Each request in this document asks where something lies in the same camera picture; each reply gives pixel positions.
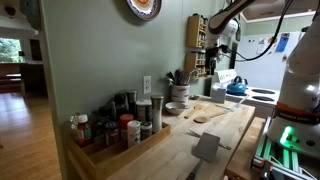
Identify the dark jar blue lid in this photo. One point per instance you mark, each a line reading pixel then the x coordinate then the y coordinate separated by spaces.
pixel 112 135

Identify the tall steel salt grinder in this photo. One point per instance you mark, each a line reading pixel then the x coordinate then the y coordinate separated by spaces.
pixel 157 113

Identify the white ceramic bowl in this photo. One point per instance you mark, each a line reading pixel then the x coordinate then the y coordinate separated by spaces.
pixel 175 108

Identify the grey metal spatula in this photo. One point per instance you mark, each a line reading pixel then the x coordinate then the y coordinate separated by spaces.
pixel 206 146

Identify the decorative painted wall plate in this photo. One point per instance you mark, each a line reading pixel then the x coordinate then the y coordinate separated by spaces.
pixel 143 8

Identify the window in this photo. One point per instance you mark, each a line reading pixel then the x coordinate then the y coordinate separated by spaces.
pixel 10 50

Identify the black plastic spoon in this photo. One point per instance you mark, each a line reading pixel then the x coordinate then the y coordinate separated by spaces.
pixel 178 78

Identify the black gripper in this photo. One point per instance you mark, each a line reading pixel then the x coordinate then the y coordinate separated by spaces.
pixel 211 56

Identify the blue kettle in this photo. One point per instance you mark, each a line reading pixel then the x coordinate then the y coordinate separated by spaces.
pixel 236 87

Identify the white electric stove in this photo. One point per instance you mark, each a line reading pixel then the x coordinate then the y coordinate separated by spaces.
pixel 266 103

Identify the dark pepper grinder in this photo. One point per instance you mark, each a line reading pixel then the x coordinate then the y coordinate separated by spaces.
pixel 131 100

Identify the metal ladle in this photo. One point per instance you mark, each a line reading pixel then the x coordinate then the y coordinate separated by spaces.
pixel 166 79

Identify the wooden spice tray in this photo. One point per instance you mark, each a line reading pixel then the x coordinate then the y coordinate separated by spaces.
pixel 110 160

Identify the white wall outlet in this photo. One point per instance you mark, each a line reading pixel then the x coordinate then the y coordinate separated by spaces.
pixel 147 84

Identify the white refrigerator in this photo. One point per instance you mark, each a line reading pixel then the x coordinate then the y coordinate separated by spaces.
pixel 260 70

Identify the red lid spice jar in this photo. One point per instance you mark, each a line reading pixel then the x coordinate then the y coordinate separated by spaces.
pixel 126 120

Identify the blue-grey tissue box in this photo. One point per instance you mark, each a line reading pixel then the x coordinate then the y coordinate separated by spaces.
pixel 218 95

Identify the black lid bottle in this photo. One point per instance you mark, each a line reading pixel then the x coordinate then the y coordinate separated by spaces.
pixel 120 103

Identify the light wooden spoon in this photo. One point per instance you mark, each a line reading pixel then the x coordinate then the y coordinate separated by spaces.
pixel 201 119

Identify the blue paper sheet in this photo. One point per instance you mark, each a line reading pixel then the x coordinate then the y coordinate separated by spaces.
pixel 282 42

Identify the orange sauce bottle white cap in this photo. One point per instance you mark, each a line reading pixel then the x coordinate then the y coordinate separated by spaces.
pixel 84 131

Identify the dark glass bottle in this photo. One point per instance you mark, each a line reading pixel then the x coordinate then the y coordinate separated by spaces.
pixel 99 128

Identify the wooden wall spice rack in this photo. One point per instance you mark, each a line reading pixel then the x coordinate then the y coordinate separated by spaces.
pixel 190 63
pixel 192 31

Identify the white ceramic utensil crock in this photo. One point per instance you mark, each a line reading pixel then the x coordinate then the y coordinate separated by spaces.
pixel 180 95

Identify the small jar black lid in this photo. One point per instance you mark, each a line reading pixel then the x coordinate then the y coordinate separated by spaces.
pixel 146 130

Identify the small round metal tin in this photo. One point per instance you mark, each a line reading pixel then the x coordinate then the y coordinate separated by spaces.
pixel 193 97

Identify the white paper sheet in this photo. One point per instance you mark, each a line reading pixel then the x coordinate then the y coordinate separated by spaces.
pixel 261 46

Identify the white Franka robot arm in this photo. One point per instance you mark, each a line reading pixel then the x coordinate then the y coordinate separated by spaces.
pixel 300 86

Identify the white spice shaker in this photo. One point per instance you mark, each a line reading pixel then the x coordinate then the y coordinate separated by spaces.
pixel 133 133

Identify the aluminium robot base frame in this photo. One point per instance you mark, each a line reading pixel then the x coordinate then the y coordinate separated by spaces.
pixel 266 156

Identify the flat wooden spatula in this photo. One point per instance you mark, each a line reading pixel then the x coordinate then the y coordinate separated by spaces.
pixel 193 111

